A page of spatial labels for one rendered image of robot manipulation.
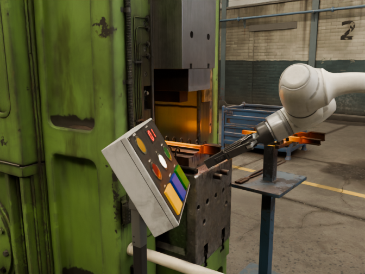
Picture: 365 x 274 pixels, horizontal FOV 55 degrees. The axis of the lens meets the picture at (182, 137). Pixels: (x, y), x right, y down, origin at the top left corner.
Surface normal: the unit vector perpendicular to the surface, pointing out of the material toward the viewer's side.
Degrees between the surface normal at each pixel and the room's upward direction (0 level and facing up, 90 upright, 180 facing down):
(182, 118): 90
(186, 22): 90
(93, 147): 90
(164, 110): 90
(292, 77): 61
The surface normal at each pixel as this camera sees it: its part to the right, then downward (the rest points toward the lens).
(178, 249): -0.36, -0.61
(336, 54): -0.67, 0.21
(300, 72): -0.53, -0.32
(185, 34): 0.85, 0.11
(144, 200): -0.11, 0.20
